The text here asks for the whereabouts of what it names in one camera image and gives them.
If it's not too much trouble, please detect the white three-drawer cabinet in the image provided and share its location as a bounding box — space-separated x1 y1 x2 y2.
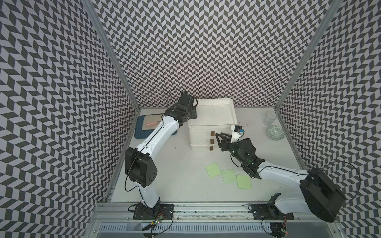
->
188 98 238 151

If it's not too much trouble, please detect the clear glass cup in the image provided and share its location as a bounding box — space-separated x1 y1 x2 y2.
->
263 111 277 127

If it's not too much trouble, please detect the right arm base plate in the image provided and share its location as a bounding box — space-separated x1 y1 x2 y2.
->
248 204 295 221

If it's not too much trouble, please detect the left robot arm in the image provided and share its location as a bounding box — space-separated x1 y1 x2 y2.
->
125 91 198 209

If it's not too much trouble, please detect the green sticky note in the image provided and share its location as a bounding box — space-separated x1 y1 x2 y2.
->
205 162 221 178
221 169 237 184
236 175 252 189

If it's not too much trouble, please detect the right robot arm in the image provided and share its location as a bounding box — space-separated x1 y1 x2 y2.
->
215 132 345 223

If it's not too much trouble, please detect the aluminium front rail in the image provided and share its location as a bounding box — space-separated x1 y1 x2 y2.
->
89 202 340 224

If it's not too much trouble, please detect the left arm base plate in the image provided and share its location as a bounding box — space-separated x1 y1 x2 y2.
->
133 203 175 221

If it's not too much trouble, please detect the beige folded cloth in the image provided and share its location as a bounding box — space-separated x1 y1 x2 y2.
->
142 114 164 131

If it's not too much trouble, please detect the blue tray mat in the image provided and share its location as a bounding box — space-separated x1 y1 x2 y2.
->
134 114 178 140

